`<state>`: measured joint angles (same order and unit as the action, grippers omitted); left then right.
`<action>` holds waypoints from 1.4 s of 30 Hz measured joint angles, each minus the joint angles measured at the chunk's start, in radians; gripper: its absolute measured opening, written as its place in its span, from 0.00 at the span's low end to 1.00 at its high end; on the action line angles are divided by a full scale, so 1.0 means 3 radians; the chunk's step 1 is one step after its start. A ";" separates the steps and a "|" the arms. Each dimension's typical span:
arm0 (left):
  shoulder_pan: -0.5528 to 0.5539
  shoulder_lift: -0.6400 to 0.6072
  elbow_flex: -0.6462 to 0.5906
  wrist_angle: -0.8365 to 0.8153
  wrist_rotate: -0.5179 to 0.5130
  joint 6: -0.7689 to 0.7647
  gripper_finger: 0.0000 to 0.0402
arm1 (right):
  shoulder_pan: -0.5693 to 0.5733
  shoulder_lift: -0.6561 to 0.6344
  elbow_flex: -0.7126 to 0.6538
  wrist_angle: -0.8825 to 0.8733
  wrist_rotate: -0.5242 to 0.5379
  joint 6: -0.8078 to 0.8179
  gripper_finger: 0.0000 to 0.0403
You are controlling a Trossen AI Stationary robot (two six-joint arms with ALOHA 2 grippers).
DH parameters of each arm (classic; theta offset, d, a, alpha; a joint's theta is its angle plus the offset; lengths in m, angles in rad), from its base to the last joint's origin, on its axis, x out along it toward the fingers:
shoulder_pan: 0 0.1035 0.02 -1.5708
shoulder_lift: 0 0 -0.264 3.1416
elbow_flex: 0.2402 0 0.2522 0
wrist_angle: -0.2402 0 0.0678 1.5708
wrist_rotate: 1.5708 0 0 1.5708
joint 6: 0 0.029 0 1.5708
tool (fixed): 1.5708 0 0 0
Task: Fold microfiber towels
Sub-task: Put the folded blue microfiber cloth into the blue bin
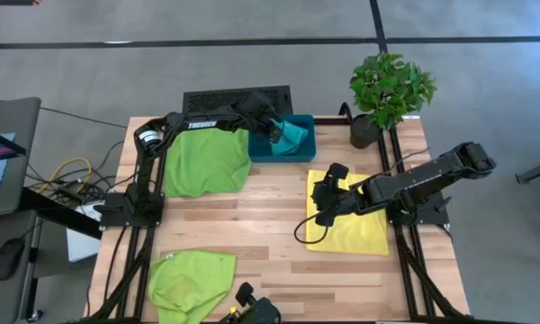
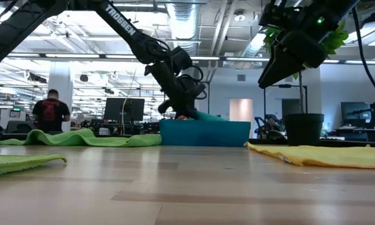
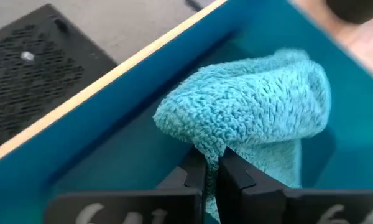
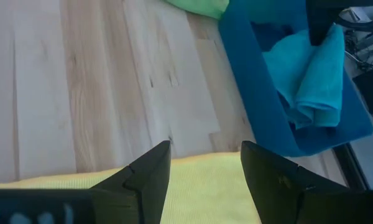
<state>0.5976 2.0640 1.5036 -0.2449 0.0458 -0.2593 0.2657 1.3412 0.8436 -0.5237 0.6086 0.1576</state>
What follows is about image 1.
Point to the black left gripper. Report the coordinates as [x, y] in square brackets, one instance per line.
[261, 110]

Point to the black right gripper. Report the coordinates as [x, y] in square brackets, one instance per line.
[337, 200]

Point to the yellow microfiber towel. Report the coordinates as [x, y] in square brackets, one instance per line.
[355, 234]

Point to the teal microfiber towel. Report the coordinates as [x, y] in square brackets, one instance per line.
[294, 137]

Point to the green microfiber towel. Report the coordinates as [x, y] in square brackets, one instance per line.
[207, 166]

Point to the lime green towel white tag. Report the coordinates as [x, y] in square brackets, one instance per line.
[189, 288]

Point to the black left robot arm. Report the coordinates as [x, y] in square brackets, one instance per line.
[180, 121]

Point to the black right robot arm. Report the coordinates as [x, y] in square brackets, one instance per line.
[432, 173]

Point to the teal plastic bin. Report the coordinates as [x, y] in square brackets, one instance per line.
[261, 153]

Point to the black mesh computer case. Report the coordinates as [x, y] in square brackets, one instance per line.
[216, 101]

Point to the potted green plant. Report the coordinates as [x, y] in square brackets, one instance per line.
[387, 90]

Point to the white box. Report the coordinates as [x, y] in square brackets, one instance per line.
[83, 245]

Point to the black desk beam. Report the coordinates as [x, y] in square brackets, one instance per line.
[49, 209]

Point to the laptop on side desk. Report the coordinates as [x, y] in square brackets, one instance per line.
[24, 117]

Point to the black computer mouse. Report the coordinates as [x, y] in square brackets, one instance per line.
[8, 258]

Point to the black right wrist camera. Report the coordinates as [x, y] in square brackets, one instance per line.
[326, 219]

